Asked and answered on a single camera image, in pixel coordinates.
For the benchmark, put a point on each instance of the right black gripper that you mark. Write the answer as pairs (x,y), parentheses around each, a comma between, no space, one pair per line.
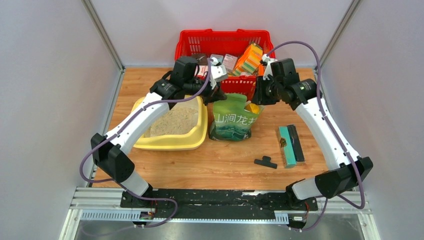
(259,97)

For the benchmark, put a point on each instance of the red plastic shopping basket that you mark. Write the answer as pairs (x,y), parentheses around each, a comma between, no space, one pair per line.
(239,51)

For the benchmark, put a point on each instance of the yellow plastic scoop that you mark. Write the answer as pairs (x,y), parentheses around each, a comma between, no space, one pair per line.
(253,108)

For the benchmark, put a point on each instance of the green litter bag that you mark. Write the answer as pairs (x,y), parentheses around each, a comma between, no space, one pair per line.
(231,122)

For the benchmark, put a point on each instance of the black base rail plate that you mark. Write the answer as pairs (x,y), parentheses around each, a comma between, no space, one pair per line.
(217,204)

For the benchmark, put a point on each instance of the dark brown box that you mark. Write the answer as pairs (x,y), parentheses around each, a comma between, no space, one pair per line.
(201,58)

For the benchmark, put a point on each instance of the teal rectangular box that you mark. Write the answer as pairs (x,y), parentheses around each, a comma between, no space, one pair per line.
(286,147)

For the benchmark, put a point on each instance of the yellow litter box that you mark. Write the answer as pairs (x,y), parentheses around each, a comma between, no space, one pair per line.
(182,128)

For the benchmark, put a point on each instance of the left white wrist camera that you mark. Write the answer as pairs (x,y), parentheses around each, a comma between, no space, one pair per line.
(218,72)

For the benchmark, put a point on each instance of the black bag clip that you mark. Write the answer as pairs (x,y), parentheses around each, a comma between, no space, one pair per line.
(266,162)

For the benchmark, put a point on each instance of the pink grey small box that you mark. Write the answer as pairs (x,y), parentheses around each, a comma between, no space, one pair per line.
(229,62)

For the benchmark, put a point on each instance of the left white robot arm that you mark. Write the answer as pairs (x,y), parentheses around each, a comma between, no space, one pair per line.
(181,84)

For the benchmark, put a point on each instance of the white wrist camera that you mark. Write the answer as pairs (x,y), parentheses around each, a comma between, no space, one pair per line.
(218,72)
(266,61)

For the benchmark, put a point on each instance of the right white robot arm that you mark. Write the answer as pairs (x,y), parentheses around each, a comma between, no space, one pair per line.
(346,168)

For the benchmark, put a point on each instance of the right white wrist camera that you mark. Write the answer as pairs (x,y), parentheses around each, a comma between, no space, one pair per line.
(266,61)

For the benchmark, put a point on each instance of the orange green striped sponge pack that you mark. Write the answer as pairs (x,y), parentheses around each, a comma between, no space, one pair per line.
(249,61)

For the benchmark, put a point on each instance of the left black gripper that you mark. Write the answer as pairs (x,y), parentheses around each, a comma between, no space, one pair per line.
(214,95)

